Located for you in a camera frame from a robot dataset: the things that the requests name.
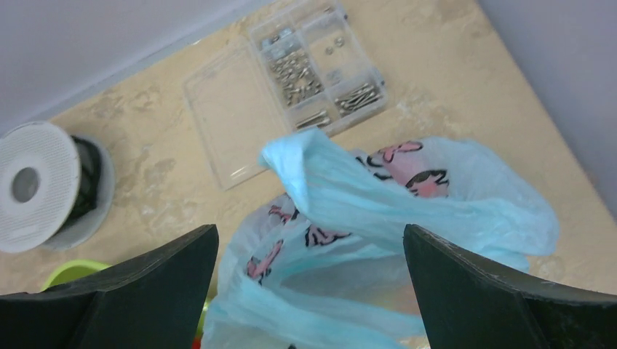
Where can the green plastic tray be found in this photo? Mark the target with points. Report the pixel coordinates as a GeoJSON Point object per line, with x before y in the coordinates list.
{"type": "Point", "coordinates": [72, 270]}

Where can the white filament spool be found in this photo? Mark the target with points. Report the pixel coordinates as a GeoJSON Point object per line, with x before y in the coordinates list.
{"type": "Point", "coordinates": [56, 188]}

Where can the clear screw organizer box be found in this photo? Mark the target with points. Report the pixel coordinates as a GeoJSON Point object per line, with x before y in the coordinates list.
{"type": "Point", "coordinates": [301, 67]}

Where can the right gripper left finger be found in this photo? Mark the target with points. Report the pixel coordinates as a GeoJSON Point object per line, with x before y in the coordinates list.
{"type": "Point", "coordinates": [153, 300]}

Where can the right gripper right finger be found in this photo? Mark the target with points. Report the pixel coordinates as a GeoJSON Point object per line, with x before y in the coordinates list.
{"type": "Point", "coordinates": [469, 301]}

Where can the light blue plastic bag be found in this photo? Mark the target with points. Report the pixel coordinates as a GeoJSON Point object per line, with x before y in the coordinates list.
{"type": "Point", "coordinates": [318, 266]}

